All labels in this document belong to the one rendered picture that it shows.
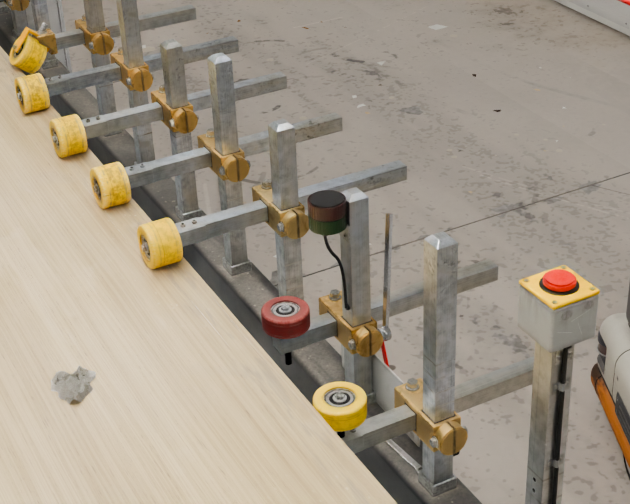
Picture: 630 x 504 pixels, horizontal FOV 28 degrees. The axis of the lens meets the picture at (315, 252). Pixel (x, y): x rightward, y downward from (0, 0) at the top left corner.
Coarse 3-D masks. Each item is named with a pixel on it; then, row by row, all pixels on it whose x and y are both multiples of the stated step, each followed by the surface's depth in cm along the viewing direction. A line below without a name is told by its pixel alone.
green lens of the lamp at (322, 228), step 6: (312, 222) 194; (318, 222) 193; (324, 222) 193; (330, 222) 193; (336, 222) 193; (342, 222) 194; (312, 228) 195; (318, 228) 194; (324, 228) 194; (330, 228) 194; (336, 228) 194; (342, 228) 195; (324, 234) 194; (330, 234) 194
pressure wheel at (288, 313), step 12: (276, 300) 208; (288, 300) 208; (300, 300) 207; (264, 312) 205; (276, 312) 205; (288, 312) 205; (300, 312) 204; (264, 324) 205; (276, 324) 203; (288, 324) 202; (300, 324) 203; (276, 336) 204; (288, 336) 204; (288, 360) 210
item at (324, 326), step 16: (464, 272) 221; (480, 272) 221; (496, 272) 223; (400, 288) 218; (416, 288) 218; (464, 288) 221; (400, 304) 215; (416, 304) 217; (320, 320) 210; (304, 336) 208; (320, 336) 210; (288, 352) 209
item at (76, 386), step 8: (80, 368) 191; (56, 376) 191; (64, 376) 192; (72, 376) 190; (80, 376) 191; (88, 376) 192; (56, 384) 190; (64, 384) 189; (72, 384) 189; (80, 384) 190; (88, 384) 190; (64, 392) 188; (72, 392) 187; (80, 392) 189; (88, 392) 189; (64, 400) 188; (80, 400) 187
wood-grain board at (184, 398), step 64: (0, 64) 301; (0, 128) 270; (0, 192) 245; (64, 192) 244; (0, 256) 224; (64, 256) 224; (128, 256) 223; (0, 320) 207; (64, 320) 206; (128, 320) 206; (192, 320) 205; (0, 384) 192; (128, 384) 191; (192, 384) 190; (256, 384) 189; (0, 448) 179; (64, 448) 179; (128, 448) 178; (192, 448) 177; (256, 448) 177; (320, 448) 176
